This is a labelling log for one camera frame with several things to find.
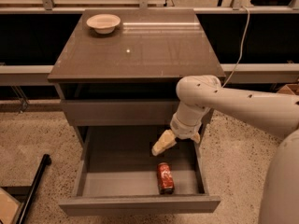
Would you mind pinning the grey drawer cabinet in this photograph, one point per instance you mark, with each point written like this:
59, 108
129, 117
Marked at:
142, 59

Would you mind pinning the closed grey top drawer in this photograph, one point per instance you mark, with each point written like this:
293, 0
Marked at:
111, 113

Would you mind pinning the black pole on floor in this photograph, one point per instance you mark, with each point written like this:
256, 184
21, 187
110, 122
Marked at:
45, 161

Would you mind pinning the open grey middle drawer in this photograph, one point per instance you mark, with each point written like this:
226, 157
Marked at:
117, 175

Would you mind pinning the cardboard box at right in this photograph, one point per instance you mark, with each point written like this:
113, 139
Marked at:
292, 89

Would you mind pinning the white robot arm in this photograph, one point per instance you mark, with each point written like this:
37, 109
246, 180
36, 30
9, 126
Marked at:
274, 113

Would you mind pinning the wooden board bottom left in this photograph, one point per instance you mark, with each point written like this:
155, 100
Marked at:
9, 207

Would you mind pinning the white paper bowl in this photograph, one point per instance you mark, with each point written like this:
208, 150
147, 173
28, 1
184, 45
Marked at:
103, 23

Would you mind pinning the red coke can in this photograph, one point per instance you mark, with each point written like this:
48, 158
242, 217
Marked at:
165, 179

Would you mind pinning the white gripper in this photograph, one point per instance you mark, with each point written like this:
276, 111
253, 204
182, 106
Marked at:
183, 129

